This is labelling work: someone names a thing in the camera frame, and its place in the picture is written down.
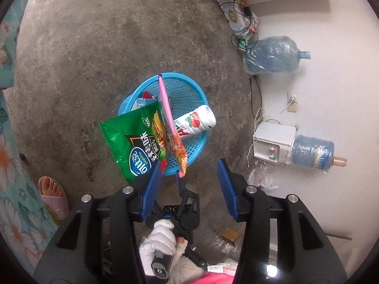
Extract white strawberry milk bottle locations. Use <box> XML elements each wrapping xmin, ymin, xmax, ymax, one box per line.
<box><xmin>173</xmin><ymin>105</ymin><xmax>217</xmax><ymax>140</ymax></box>

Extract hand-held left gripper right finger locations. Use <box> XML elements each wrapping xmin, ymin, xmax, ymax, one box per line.
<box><xmin>217</xmin><ymin>158</ymin><xmax>347</xmax><ymax>284</ymax></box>

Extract blue plastic waste basket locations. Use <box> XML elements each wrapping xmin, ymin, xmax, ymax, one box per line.
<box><xmin>117</xmin><ymin>72</ymin><xmax>211</xmax><ymax>176</ymax></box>

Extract pink snack packet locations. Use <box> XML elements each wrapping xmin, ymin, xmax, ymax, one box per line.
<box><xmin>158</xmin><ymin>74</ymin><xmax>188</xmax><ymax>176</ymax></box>

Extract floral blue blanket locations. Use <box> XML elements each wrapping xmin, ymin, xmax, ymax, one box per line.
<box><xmin>0</xmin><ymin>15</ymin><xmax>60</xmax><ymax>275</ymax></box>

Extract black power cable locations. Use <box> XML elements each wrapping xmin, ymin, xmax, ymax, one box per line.
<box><xmin>249</xmin><ymin>75</ymin><xmax>264</xmax><ymax>116</ymax></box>

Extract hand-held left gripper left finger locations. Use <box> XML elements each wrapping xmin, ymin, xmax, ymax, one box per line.
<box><xmin>34</xmin><ymin>169</ymin><xmax>163</xmax><ymax>284</ymax></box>

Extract person's right hand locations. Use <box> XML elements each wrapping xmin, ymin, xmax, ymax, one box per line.
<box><xmin>139</xmin><ymin>219</ymin><xmax>188</xmax><ymax>277</ymax></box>

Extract clear crumpled plastic bag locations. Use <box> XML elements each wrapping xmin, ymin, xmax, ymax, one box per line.
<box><xmin>247</xmin><ymin>160</ymin><xmax>279</xmax><ymax>191</ymax></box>

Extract person's foot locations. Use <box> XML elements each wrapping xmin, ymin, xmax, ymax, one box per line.
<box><xmin>38</xmin><ymin>176</ymin><xmax>66</xmax><ymax>197</ymax></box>

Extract black cables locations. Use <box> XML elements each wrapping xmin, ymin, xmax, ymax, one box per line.
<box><xmin>219</xmin><ymin>0</ymin><xmax>261</xmax><ymax>54</ymax></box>

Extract white cable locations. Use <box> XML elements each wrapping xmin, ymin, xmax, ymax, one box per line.
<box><xmin>247</xmin><ymin>108</ymin><xmax>282</xmax><ymax>166</ymax></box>

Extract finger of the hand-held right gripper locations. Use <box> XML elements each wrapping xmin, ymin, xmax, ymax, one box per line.
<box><xmin>176</xmin><ymin>170</ymin><xmax>188</xmax><ymax>197</ymax></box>

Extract person's right forearm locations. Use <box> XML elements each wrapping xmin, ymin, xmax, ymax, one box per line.
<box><xmin>142</xmin><ymin>254</ymin><xmax>208</xmax><ymax>284</ymax></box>

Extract small brown cardboard box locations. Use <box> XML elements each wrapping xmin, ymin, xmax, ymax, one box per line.
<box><xmin>222</xmin><ymin>228</ymin><xmax>242</xmax><ymax>244</ymax></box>

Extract white water dispenser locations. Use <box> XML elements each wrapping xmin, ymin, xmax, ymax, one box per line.
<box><xmin>252</xmin><ymin>123</ymin><xmax>298</xmax><ymax>164</ymax></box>

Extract pink fleece garment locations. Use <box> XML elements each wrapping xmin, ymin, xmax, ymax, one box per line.
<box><xmin>178</xmin><ymin>268</ymin><xmax>237</xmax><ymax>284</ymax></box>

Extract white wall outlet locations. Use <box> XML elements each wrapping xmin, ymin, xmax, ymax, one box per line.
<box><xmin>287</xmin><ymin>92</ymin><xmax>298</xmax><ymax>113</ymax></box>

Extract green snack bag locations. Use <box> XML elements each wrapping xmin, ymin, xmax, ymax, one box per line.
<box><xmin>99</xmin><ymin>99</ymin><xmax>169</xmax><ymax>185</ymax></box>

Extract pink slipper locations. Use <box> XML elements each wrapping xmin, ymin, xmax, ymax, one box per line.
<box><xmin>40</xmin><ymin>183</ymin><xmax>70</xmax><ymax>221</ymax></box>

